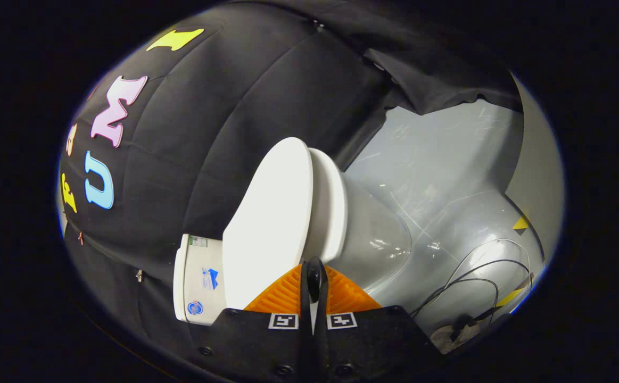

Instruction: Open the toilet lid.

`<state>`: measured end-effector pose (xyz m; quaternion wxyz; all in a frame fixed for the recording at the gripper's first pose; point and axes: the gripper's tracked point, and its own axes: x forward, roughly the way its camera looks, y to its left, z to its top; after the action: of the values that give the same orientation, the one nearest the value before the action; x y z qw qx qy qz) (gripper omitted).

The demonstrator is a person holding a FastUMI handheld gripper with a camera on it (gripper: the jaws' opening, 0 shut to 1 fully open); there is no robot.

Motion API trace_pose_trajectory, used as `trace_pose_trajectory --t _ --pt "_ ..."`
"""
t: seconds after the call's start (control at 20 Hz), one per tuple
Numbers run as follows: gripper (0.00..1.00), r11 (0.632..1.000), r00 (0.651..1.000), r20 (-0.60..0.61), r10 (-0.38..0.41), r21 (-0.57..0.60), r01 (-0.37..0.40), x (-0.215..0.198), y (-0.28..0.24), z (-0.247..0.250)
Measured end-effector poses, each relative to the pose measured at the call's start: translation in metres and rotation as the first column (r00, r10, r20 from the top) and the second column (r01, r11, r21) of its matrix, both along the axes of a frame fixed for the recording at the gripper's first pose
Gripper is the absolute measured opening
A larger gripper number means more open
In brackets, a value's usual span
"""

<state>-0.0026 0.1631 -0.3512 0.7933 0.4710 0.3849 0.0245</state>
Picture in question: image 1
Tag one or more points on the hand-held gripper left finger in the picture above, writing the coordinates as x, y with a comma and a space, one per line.
305, 346

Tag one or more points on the white toilet bowl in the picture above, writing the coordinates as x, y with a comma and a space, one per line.
376, 244

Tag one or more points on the white toilet seat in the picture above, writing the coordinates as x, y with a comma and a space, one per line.
330, 207

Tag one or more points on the grey lumpy object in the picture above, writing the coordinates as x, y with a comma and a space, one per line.
450, 336

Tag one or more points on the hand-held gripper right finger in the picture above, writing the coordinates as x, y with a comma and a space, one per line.
322, 346

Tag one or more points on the white toilet lid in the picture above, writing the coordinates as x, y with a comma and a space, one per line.
272, 213

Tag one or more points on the black backdrop cloth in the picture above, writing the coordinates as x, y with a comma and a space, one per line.
208, 133

